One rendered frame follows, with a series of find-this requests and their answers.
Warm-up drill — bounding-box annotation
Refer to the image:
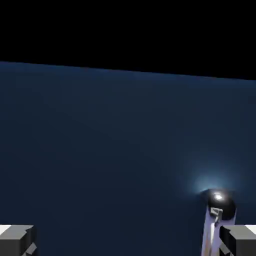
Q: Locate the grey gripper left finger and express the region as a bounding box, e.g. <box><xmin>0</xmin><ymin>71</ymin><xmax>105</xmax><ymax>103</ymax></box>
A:
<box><xmin>0</xmin><ymin>224</ymin><xmax>38</xmax><ymax>256</ymax></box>

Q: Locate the dark blue cabinet door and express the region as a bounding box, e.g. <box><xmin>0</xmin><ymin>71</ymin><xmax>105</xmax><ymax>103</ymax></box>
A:
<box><xmin>0</xmin><ymin>61</ymin><xmax>256</xmax><ymax>256</ymax></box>

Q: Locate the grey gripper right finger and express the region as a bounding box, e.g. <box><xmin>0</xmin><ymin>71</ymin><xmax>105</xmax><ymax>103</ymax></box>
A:
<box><xmin>218</xmin><ymin>224</ymin><xmax>256</xmax><ymax>256</ymax></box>

